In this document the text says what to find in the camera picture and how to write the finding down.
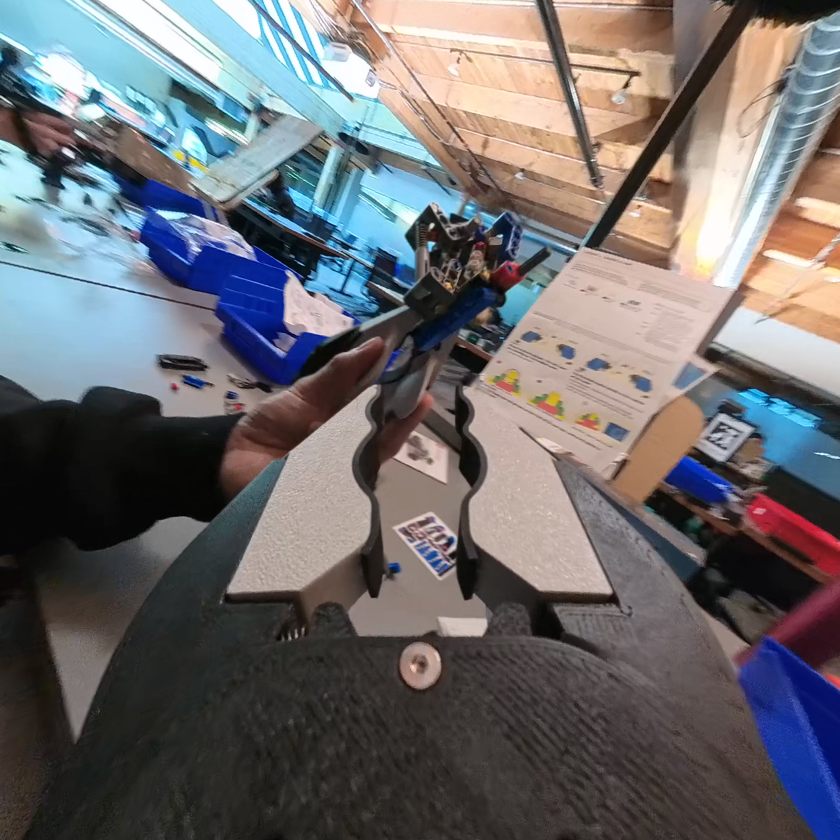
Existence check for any clear plastic bag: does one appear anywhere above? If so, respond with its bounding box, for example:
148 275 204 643
174 215 254 264

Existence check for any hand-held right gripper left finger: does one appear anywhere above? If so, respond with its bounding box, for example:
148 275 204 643
226 386 387 616

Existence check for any cardboard poster backing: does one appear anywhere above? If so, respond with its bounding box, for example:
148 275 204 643
613 395 707 504

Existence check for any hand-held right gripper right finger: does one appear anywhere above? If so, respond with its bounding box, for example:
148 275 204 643
455 386 616 616

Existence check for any red storage bin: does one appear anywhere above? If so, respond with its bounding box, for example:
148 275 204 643
747 493 840 585

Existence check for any maroon drinking bottle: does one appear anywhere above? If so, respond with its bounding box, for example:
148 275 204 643
735 581 840 664

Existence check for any black steel column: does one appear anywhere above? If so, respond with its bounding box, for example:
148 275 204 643
583 0 757 250

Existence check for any person's left forearm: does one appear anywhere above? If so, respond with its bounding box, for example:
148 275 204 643
0 374 245 559

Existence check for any lego sticker sheet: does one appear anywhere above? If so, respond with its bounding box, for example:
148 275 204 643
394 512 460 582

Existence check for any white printed instruction poster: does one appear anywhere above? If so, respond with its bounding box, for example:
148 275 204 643
482 248 737 471

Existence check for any person's left hand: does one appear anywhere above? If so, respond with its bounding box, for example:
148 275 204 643
220 336 435 504

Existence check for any leaning grey board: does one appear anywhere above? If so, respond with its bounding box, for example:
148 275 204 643
193 118 324 208

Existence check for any metal air duct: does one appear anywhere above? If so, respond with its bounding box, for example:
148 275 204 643
712 10 840 291

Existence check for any partly built lego buggy model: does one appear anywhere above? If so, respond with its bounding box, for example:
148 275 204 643
295 203 553 422

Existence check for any black white fiducial sign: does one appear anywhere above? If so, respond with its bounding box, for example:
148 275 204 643
697 412 757 464

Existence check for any small white lego leaflet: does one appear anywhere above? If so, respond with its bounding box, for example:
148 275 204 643
394 430 451 485

